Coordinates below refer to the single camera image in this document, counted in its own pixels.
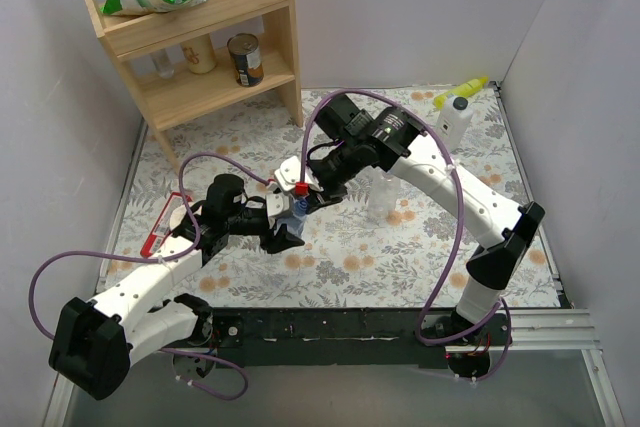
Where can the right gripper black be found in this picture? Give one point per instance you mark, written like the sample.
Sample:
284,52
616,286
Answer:
316,196

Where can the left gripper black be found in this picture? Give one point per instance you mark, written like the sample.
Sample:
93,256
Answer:
272,235

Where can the small blue-label water bottle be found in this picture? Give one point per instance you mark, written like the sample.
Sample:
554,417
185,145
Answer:
294,222

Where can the clear bottle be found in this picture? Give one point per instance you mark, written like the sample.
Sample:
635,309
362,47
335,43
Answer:
162,63
383,195

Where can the blue bottle cap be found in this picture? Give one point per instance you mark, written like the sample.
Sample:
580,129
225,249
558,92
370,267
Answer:
301,207

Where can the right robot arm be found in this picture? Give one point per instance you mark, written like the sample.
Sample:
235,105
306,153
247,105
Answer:
406,147

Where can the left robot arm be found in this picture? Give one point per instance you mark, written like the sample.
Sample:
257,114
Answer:
97,341

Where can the white bottle black cap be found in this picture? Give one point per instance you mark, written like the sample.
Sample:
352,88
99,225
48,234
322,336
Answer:
453,121

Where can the yellow squeeze bottle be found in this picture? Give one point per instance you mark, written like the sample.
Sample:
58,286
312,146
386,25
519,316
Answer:
464,90

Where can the clear bottle on shelf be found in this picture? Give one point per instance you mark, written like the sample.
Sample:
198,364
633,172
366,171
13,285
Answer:
162,63

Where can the floral table mat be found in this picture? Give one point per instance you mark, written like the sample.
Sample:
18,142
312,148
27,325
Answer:
350,258

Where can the toilet paper roll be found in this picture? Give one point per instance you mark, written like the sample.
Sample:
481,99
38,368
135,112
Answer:
176,217

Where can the red snack box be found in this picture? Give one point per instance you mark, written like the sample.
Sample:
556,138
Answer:
160,230

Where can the tin can with label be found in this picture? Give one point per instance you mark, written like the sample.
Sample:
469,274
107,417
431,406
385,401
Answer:
244,51

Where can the beige cup on shelf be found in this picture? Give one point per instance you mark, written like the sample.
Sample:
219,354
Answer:
199,54

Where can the wooden shelf unit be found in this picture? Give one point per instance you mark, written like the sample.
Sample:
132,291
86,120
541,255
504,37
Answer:
206,79

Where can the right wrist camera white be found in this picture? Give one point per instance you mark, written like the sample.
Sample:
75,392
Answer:
293,178

